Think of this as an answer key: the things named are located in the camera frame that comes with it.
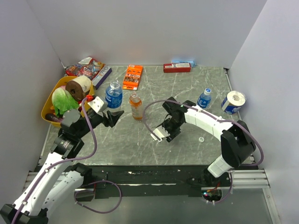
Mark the aluminium rail frame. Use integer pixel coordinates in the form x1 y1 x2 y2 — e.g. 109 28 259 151
11 169 281 224

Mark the purple cable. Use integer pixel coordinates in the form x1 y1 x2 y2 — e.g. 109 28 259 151
10 97 122 224
142 99 264 204

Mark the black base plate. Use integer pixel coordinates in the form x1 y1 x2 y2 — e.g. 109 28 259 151
66 165 231 199

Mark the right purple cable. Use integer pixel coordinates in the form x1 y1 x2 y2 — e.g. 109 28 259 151
142 99 264 204

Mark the blue Pocari bottle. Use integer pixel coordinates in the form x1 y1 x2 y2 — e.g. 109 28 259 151
105 80 122 109
197 91 212 109

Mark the orange snack box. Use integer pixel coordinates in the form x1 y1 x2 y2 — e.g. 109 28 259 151
123 64 143 91

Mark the brown paper roll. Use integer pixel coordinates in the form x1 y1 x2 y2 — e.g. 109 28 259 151
65 76 92 101

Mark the green toy lettuce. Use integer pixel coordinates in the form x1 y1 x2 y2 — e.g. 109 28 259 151
51 87 79 117

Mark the purple white box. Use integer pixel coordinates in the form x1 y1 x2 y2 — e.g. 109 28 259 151
92 66 112 90

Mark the blue flat box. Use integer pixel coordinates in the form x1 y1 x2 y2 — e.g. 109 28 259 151
171 59 196 68

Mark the orange drink bottle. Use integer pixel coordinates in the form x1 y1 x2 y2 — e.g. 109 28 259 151
129 91 143 120

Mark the colourful snack bag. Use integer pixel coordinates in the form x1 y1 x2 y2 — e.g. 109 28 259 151
65 57 106 80

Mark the purple toy eggplant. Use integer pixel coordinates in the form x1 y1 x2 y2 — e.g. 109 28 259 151
45 113 63 123

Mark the yellow plastic basket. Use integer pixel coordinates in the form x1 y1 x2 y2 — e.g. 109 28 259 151
41 76 94 127

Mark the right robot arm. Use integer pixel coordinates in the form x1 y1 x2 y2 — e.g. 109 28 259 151
161 97 256 186

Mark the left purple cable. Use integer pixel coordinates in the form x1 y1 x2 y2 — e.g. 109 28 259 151
10 97 122 224

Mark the red flat box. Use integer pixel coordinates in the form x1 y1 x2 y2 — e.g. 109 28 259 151
163 63 192 73

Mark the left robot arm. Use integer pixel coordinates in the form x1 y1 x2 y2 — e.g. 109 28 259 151
0 109 124 224

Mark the blue bottle cap front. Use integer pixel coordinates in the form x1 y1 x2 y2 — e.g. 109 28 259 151
205 88 211 95

